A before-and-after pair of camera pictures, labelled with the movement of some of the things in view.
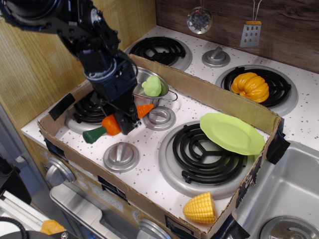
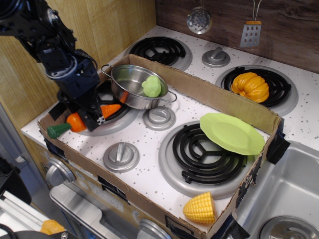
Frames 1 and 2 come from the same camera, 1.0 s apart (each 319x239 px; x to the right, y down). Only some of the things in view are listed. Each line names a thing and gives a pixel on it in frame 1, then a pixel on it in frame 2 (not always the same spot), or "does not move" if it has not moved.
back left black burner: [160, 50] does not move
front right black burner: [200, 160] does not move
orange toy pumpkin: [251, 86] does not move
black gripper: [115, 81] -> [78, 85]
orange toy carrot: [110, 125] -> [76, 122]
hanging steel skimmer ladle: [199, 20] does not move
